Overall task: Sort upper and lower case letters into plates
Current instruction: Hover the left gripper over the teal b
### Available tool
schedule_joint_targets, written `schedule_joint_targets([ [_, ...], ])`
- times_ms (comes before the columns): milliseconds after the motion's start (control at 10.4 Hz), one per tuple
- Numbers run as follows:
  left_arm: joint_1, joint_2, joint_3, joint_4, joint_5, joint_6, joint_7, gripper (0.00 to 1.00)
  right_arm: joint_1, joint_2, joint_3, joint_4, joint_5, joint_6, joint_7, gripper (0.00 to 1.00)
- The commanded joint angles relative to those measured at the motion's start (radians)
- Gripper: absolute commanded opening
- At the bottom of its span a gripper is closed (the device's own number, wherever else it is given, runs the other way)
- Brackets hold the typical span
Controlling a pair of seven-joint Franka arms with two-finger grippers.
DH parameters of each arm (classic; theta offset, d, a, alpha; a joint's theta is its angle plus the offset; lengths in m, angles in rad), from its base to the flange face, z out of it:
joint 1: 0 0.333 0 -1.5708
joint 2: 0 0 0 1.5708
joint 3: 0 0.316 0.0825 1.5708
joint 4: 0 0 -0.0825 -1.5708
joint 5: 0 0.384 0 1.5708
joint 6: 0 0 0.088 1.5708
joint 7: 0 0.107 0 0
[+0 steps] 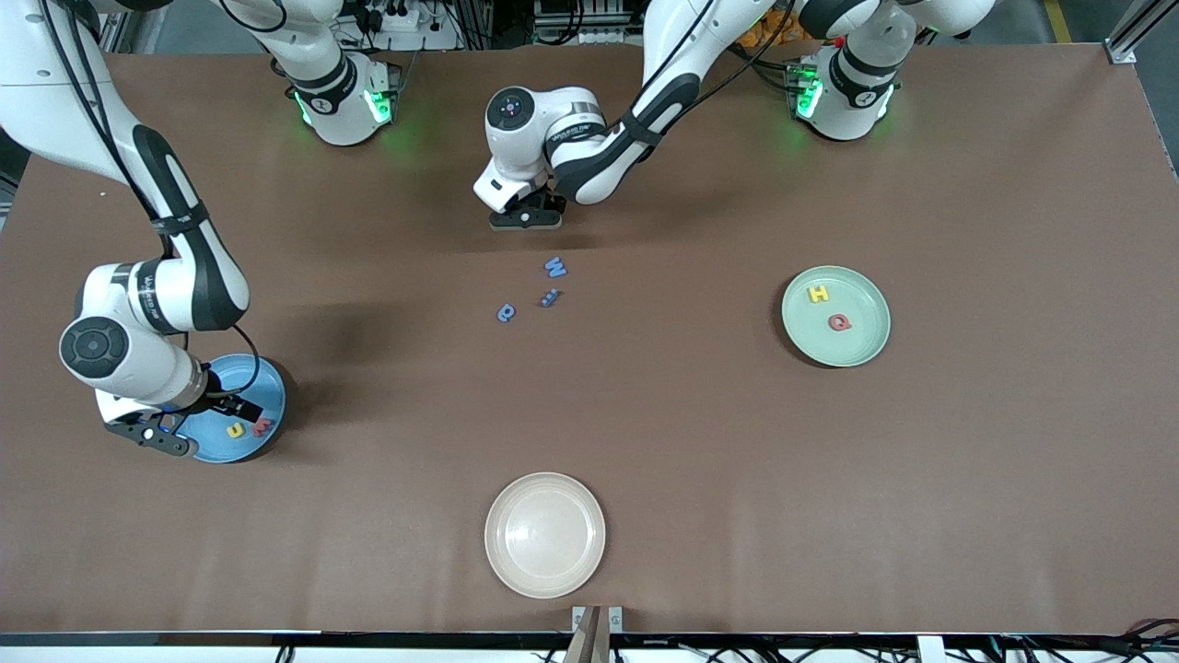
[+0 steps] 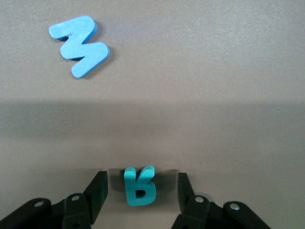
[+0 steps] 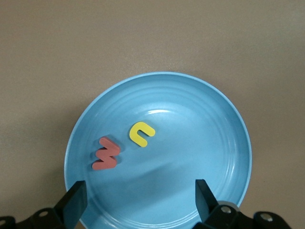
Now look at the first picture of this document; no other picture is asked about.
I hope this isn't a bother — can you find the blue round plate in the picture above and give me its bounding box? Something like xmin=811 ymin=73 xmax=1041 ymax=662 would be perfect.
xmin=175 ymin=354 xmax=287 ymax=464

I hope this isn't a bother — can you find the dark equipment rack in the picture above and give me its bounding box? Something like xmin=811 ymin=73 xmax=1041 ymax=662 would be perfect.
xmin=532 ymin=0 xmax=650 ymax=47

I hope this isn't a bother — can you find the white power strip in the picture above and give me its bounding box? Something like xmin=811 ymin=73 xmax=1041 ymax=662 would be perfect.
xmin=362 ymin=3 xmax=422 ymax=33

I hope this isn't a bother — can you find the orange objects pile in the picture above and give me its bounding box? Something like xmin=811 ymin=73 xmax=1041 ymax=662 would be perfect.
xmin=751 ymin=5 xmax=802 ymax=47

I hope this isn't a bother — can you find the pale green round plate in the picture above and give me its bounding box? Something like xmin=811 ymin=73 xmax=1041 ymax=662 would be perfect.
xmin=781 ymin=265 xmax=892 ymax=368

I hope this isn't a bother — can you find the beige round plate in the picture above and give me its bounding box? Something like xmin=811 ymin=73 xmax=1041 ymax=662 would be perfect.
xmin=484 ymin=472 xmax=607 ymax=599

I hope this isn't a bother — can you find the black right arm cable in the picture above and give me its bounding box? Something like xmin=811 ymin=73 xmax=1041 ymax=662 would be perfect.
xmin=37 ymin=0 xmax=263 ymax=401

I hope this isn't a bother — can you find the metal table edge bracket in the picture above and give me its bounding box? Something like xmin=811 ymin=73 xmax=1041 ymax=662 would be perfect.
xmin=571 ymin=605 xmax=625 ymax=663

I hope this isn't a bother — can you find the aluminium frame post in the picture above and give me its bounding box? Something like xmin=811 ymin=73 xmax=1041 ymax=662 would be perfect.
xmin=1105 ymin=0 xmax=1179 ymax=65

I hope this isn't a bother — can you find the black cable bundle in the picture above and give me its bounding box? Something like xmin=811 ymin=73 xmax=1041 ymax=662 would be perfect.
xmin=1004 ymin=619 xmax=1179 ymax=663

